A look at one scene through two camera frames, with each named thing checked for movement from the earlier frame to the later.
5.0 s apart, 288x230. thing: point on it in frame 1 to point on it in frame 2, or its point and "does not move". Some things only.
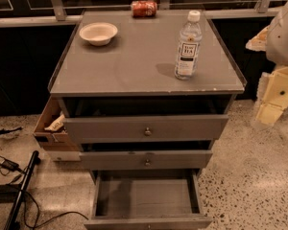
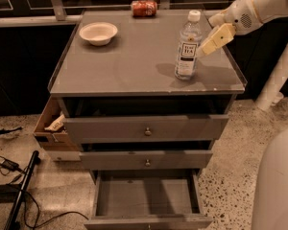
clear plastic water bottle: (188, 47) does not move
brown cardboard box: (50, 130) does not move
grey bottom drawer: (148, 199) does not move
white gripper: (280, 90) to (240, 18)
